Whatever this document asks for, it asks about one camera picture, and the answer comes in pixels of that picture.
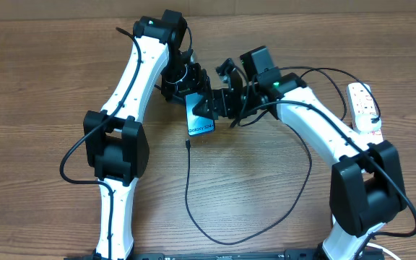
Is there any Samsung Galaxy smartphone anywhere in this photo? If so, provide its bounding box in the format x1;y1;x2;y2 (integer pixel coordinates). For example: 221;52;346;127
185;93;215;137

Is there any black USB charging cable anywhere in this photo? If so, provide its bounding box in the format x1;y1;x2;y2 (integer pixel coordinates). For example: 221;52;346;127
184;66;382;246

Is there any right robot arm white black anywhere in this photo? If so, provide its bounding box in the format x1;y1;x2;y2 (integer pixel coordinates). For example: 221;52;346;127
185;46;410;259

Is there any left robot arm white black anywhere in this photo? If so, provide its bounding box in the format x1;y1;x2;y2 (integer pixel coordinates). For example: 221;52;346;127
83;10;208;259

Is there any white charger adapter plug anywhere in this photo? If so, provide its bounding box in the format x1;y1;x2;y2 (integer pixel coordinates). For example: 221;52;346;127
353;114;381;134

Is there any white power strip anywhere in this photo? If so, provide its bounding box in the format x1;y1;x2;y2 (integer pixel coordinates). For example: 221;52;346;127
346;82;384;144

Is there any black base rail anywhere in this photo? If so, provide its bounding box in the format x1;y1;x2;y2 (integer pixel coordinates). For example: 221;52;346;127
63;248;386;260

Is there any white power strip cord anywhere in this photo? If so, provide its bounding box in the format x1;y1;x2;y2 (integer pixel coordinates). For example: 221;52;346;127
366;242;402;260

